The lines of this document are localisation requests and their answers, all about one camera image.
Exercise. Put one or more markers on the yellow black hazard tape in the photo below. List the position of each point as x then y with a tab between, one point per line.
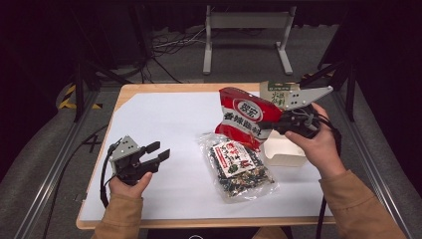
68	96

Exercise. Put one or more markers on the clear dried seaweed packet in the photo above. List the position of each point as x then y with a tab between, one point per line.
232	162

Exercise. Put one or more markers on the person's left hand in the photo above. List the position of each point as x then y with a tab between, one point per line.
127	189

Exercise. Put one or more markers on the beige green seasoning packet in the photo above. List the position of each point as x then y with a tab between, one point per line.
270	96

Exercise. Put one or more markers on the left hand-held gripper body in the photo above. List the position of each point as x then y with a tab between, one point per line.
127	162

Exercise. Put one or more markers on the white sheet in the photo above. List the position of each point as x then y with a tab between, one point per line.
172	113

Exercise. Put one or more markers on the black metal stand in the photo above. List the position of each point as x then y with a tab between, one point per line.
79	86
350	93

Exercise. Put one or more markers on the white metal stand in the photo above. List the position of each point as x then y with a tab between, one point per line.
247	20

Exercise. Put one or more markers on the wooden table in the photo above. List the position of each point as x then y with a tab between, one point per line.
185	87

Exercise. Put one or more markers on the red seasoning packet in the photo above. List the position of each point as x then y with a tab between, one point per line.
239	116

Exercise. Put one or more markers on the person's right hand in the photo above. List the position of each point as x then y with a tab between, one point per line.
318	149

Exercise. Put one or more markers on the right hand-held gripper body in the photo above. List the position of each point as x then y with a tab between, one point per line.
300	116

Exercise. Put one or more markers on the white divided container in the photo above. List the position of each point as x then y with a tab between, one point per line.
285	152

